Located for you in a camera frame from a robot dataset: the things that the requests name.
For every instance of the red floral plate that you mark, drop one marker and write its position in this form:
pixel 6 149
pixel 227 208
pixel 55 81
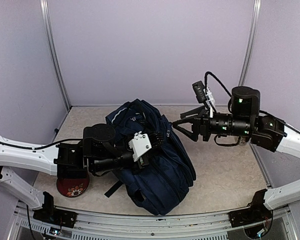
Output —
pixel 72 188

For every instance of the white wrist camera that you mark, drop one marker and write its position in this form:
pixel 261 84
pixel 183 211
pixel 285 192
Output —
pixel 141 143
pixel 205 96

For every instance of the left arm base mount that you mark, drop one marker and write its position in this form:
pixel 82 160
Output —
pixel 52 215

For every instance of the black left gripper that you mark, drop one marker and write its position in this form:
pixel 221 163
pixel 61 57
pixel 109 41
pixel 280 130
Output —
pixel 143 161

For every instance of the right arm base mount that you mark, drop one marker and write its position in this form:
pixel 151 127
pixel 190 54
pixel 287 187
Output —
pixel 256 211

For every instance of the navy blue student backpack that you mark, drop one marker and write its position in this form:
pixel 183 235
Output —
pixel 163 184

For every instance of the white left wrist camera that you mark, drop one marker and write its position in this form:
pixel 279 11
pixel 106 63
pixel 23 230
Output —
pixel 141 143

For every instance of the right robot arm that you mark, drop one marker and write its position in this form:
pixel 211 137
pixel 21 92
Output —
pixel 244 122

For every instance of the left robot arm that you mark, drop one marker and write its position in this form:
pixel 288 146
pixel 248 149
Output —
pixel 70 158

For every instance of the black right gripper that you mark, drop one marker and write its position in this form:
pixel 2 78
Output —
pixel 204 121

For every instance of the aluminium front rail frame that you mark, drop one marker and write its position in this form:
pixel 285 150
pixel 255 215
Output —
pixel 104 226

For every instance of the floral ceramic mug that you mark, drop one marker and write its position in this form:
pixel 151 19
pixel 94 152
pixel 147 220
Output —
pixel 243 141

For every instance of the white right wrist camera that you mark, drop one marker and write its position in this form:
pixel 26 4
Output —
pixel 205 96

